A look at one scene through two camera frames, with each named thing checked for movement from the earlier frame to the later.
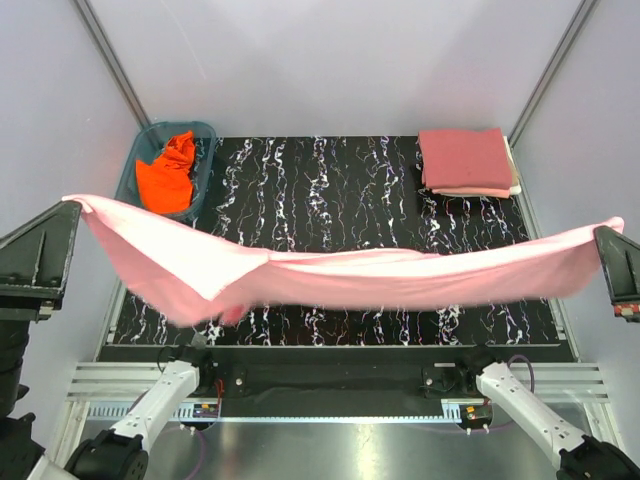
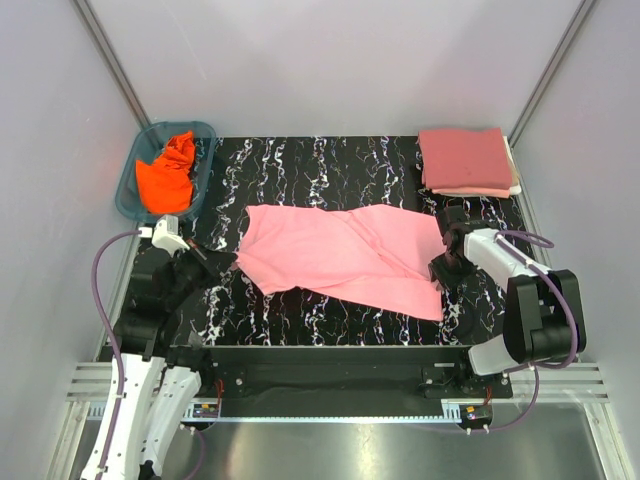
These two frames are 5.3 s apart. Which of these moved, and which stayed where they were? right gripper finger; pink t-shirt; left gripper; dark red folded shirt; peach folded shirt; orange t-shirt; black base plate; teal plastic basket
Moved: left gripper; pink t-shirt; right gripper finger
Stayed: black base plate; teal plastic basket; orange t-shirt; peach folded shirt; dark red folded shirt
